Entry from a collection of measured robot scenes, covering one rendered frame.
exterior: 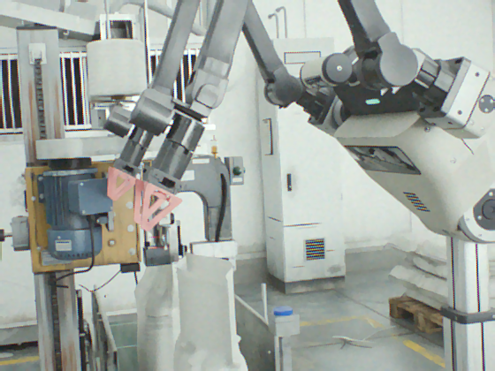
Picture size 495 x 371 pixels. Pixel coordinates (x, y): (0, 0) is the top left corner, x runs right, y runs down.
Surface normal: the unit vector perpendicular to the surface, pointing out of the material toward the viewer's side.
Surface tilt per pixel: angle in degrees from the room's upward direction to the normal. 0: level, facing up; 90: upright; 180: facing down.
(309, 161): 90
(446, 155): 90
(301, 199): 90
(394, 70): 90
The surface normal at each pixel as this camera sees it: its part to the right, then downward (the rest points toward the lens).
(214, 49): 0.25, -0.18
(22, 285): 0.24, 0.04
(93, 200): 0.62, 0.00
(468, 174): 0.57, 0.43
